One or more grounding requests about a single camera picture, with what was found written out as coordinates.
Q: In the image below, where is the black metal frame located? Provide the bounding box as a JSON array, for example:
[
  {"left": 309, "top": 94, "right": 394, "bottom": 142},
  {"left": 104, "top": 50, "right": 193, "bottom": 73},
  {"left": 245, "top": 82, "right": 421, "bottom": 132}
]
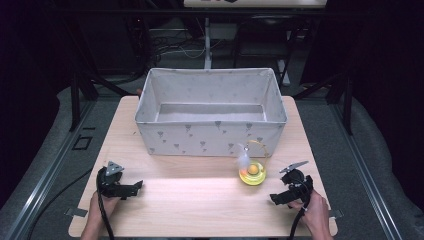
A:
[
  {"left": 293, "top": 69, "right": 355, "bottom": 136},
  {"left": 63, "top": 19, "right": 134, "bottom": 133}
]

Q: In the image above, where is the person's left hand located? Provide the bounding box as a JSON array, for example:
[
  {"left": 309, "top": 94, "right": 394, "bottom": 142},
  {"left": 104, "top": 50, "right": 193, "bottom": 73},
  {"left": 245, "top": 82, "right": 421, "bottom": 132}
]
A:
[{"left": 87, "top": 191, "right": 122, "bottom": 225}]

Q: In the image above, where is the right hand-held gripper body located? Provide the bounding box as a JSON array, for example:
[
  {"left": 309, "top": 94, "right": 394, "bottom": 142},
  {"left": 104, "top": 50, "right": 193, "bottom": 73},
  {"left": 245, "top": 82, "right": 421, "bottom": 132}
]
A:
[{"left": 278, "top": 160, "right": 315, "bottom": 204}]

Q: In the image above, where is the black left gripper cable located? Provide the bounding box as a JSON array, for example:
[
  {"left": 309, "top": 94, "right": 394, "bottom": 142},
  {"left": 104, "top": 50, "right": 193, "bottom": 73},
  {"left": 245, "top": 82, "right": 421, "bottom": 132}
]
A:
[{"left": 95, "top": 186, "right": 116, "bottom": 240}]

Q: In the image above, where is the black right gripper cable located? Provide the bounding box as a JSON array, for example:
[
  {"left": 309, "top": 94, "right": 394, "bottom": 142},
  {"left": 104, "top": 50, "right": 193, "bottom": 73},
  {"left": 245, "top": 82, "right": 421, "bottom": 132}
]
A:
[{"left": 287, "top": 179, "right": 315, "bottom": 240}]

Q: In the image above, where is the black floor cable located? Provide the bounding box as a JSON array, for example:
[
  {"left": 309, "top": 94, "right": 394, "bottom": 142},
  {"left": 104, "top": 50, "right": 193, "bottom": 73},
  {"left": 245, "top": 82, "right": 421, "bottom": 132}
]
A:
[{"left": 25, "top": 168, "right": 98, "bottom": 240}]

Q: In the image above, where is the grey printed fabric storage box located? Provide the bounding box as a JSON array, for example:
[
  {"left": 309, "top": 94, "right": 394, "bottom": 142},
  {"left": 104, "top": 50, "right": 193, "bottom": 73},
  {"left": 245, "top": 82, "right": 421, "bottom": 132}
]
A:
[{"left": 134, "top": 67, "right": 288, "bottom": 158}]

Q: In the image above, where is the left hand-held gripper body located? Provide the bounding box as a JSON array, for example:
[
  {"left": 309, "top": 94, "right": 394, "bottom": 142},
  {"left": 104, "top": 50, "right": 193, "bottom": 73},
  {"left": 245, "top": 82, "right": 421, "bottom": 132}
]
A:
[{"left": 95, "top": 160, "right": 135, "bottom": 198}]

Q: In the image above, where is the person's right hand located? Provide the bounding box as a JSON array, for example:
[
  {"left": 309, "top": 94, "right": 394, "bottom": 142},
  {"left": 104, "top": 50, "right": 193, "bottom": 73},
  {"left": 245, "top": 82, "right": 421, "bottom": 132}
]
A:
[{"left": 287, "top": 189, "right": 332, "bottom": 231}]

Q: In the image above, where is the tangle of floor cables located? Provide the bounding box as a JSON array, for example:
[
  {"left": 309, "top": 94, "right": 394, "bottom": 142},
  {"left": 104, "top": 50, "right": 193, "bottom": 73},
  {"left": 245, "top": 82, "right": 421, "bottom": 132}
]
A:
[{"left": 146, "top": 28, "right": 206, "bottom": 64}]

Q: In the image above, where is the yellow cat toy with feather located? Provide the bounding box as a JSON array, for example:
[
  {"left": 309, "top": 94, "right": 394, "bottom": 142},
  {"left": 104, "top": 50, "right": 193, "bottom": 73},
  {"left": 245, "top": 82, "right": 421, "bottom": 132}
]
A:
[{"left": 236, "top": 139, "right": 270, "bottom": 187}]

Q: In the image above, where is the white stand pole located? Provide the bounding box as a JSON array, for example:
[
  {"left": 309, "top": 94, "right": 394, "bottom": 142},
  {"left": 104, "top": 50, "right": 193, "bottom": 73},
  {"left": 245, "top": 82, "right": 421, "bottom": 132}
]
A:
[{"left": 203, "top": 17, "right": 214, "bottom": 70}]

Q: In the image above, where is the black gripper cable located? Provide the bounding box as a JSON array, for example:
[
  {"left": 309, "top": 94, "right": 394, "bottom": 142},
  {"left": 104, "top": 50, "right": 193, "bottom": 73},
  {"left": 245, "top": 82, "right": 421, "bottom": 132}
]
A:
[
  {"left": 287, "top": 179, "right": 315, "bottom": 240},
  {"left": 95, "top": 186, "right": 116, "bottom": 240}
]

